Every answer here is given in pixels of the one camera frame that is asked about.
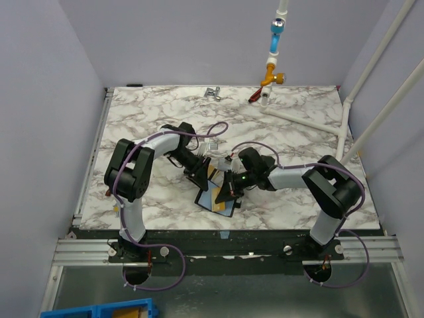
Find black leather card holder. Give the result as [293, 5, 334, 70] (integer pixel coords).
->
[194, 180, 240, 217]

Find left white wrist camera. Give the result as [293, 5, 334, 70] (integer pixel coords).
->
[197, 142, 219, 156]

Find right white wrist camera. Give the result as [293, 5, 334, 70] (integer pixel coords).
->
[224, 156, 241, 173]

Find white PVC pipe frame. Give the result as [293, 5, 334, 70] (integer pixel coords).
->
[260, 1, 423, 164]

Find orange pipe valve fitting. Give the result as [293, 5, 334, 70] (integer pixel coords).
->
[260, 63, 286, 87]

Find red handled tool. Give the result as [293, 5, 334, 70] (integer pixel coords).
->
[248, 87, 262, 103]

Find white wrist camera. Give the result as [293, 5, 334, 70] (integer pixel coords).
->
[224, 156, 241, 173]
[197, 142, 219, 156]

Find silver metal clamp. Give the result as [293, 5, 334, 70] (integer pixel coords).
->
[204, 86, 221, 101]

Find blue plastic bin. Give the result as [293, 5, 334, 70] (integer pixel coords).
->
[40, 298, 159, 318]

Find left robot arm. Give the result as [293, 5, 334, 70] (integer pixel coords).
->
[104, 122, 211, 262]

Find gold credit card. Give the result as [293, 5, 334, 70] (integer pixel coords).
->
[207, 165, 219, 181]
[211, 187, 233, 216]

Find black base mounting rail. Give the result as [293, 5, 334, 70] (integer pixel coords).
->
[109, 230, 344, 276]

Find silver grey credit card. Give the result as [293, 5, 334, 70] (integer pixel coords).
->
[217, 160, 231, 172]

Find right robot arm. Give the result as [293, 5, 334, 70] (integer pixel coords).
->
[211, 147, 365, 260]

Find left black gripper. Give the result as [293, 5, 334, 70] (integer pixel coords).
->
[168, 148, 211, 191]

